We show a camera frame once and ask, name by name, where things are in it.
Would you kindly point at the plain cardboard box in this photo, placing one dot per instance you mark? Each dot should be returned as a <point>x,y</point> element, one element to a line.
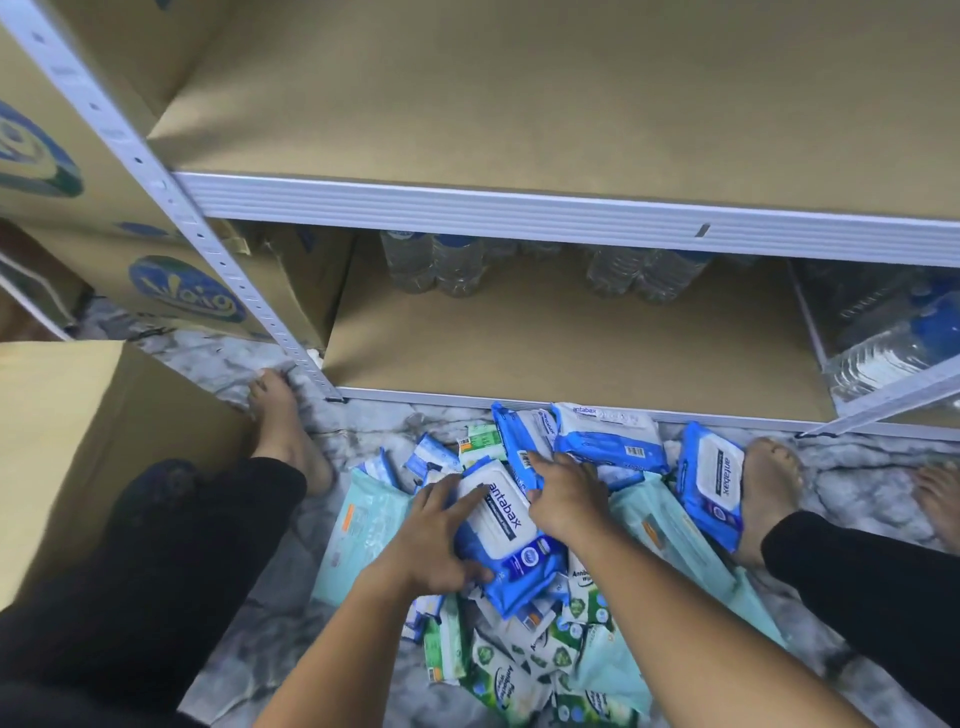
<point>90,450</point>

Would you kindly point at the person's left forearm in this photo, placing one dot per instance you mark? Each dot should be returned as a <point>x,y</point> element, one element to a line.
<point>345,660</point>

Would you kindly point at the person's left foot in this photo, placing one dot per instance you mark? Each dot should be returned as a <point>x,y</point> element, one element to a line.
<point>282,428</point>

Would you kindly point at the person's left hand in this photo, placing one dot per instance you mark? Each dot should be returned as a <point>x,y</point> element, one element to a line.
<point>420,548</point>

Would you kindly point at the person's right leg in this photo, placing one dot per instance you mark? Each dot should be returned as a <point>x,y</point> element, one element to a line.
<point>885,600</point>

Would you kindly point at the person's right hand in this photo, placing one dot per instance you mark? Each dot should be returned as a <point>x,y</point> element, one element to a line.
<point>573,498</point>

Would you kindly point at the person's right forearm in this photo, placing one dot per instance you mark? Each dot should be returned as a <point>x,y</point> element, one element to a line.
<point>705,638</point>

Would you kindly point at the grey metal shelf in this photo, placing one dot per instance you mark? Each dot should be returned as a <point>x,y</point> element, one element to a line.
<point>570,218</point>

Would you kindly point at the water bottles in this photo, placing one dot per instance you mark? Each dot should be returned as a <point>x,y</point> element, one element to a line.
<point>893,353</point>

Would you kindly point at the pile of wipes packets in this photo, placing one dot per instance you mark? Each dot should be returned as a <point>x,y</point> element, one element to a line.
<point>668,525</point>

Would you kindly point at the person's foot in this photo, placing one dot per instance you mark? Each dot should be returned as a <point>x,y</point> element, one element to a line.
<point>768,495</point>
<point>282,428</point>
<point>942,503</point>

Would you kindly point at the person's right foot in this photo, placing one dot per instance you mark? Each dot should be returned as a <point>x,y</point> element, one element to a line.
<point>768,495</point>

